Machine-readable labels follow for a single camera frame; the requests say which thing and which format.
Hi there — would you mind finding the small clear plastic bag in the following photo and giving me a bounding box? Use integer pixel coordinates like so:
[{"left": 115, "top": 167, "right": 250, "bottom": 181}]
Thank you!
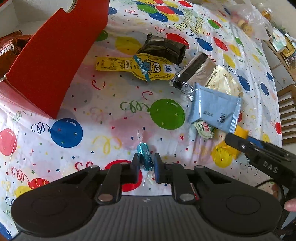
[{"left": 228, "top": 1, "right": 273, "bottom": 41}]

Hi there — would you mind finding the small green white jelly cup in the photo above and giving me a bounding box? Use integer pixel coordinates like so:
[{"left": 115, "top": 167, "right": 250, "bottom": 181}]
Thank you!
[{"left": 194, "top": 120, "right": 215, "bottom": 139}]

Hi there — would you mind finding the red white cardboard box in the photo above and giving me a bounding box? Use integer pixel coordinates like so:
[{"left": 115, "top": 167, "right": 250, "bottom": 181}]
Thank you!
[{"left": 1, "top": 1, "right": 109, "bottom": 119}]

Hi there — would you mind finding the yellow minion cheese stick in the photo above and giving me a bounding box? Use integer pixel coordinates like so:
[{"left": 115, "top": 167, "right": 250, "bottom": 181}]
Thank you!
[{"left": 95, "top": 53, "right": 176, "bottom": 82}]

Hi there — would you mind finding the dark wooden chair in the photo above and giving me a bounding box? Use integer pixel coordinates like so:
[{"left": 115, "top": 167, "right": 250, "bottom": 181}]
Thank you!
[{"left": 277, "top": 84, "right": 296, "bottom": 146}]

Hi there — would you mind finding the light blue snack packet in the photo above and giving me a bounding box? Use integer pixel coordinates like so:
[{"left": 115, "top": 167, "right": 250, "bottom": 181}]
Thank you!
[{"left": 187, "top": 83, "right": 242, "bottom": 133}]

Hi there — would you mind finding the cream white snack packet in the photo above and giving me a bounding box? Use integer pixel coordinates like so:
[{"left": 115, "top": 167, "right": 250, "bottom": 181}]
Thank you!
[{"left": 206, "top": 66, "right": 243, "bottom": 97}]

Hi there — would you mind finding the yellow retro radio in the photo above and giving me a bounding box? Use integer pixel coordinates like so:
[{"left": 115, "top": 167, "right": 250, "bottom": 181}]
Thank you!
[{"left": 280, "top": 37, "right": 295, "bottom": 58}]

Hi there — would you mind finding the white drawer cabinet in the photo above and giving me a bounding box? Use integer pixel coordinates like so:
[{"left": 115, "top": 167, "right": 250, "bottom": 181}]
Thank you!
[{"left": 262, "top": 41, "right": 295, "bottom": 92}]

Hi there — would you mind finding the black snack packet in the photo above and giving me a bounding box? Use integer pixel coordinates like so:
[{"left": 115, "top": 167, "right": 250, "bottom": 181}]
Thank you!
[{"left": 137, "top": 34, "right": 187, "bottom": 65}]

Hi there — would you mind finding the teal candy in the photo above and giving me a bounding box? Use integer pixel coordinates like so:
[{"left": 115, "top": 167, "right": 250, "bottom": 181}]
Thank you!
[{"left": 137, "top": 143, "right": 154, "bottom": 171}]

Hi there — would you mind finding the balloon pattern tablecloth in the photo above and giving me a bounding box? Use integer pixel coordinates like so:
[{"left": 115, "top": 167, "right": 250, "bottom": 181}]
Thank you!
[{"left": 1, "top": 1, "right": 282, "bottom": 239}]

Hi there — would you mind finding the yellow snack packet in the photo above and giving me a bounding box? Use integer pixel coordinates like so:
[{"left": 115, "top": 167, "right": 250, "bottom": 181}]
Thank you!
[{"left": 221, "top": 125, "right": 248, "bottom": 160}]

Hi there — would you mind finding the orange drink bottle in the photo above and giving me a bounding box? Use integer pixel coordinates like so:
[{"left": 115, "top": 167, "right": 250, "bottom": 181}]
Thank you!
[{"left": 261, "top": 9, "right": 273, "bottom": 21}]

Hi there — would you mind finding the person's hand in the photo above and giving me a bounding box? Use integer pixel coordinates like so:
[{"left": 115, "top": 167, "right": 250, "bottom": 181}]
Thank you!
[{"left": 284, "top": 198, "right": 296, "bottom": 212}]

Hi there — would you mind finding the brown snack bag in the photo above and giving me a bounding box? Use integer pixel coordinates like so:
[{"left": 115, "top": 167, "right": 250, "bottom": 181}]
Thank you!
[{"left": 0, "top": 30, "right": 33, "bottom": 79}]

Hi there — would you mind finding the silver foil packet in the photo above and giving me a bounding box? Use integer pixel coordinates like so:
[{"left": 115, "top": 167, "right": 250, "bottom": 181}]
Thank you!
[{"left": 170, "top": 52, "right": 217, "bottom": 101}]

